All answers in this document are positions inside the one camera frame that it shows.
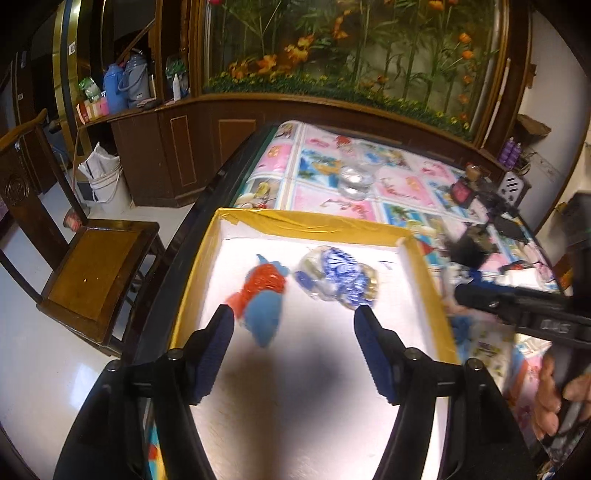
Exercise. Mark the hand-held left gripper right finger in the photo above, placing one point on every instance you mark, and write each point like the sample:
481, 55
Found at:
376, 355

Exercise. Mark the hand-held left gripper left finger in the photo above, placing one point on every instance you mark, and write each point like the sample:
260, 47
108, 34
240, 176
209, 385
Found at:
214, 350

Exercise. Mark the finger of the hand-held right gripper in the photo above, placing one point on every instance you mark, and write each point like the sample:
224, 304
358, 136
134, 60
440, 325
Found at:
517, 309

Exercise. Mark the blue and red fluffy cloth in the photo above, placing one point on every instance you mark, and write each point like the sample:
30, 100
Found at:
263, 314

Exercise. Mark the blue patterned plastic bag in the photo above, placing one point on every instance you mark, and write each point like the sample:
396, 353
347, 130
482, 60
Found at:
337, 277

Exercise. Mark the yellow taped cardboard box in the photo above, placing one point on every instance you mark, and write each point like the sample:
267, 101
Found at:
300, 258

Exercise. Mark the person's right hand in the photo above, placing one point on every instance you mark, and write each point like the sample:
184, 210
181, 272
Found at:
547, 397

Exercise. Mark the black cylindrical container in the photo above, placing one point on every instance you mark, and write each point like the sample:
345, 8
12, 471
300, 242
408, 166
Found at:
471, 249

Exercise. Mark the black device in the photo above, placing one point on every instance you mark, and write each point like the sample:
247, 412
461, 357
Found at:
508, 221

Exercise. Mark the grey phone stand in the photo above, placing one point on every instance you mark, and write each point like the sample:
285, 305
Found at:
512, 184

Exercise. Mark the black jar with red label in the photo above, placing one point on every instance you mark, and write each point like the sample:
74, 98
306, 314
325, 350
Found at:
461, 191

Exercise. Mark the wooden chair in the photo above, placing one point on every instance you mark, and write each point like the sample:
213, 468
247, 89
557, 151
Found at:
92, 272

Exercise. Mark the purple bottle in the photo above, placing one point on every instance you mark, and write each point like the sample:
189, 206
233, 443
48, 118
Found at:
507, 152
517, 154

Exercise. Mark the clear plastic cup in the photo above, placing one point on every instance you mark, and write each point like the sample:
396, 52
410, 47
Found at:
355, 180

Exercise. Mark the printed cartoon tablecloth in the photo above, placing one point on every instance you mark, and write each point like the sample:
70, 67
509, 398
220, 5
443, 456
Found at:
323, 184

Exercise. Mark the white plastic bucket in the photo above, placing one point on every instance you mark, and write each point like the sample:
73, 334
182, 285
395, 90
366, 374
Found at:
111, 189

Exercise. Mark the white spray bottle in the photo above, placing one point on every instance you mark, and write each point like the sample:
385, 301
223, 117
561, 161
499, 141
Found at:
176, 90

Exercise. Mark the pink box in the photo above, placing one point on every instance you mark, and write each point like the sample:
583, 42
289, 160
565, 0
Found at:
94, 110

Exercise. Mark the grey thermos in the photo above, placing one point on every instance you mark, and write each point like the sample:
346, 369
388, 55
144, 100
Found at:
138, 83

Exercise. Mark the blue thermos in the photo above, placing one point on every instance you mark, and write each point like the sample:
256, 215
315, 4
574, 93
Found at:
113, 90

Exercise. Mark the green snack bag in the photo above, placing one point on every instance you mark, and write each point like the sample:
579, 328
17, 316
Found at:
90, 90

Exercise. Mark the artificial flower display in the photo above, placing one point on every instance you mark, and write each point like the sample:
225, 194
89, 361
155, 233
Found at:
369, 55

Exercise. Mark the brown wall shelf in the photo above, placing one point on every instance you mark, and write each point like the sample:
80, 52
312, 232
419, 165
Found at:
533, 125

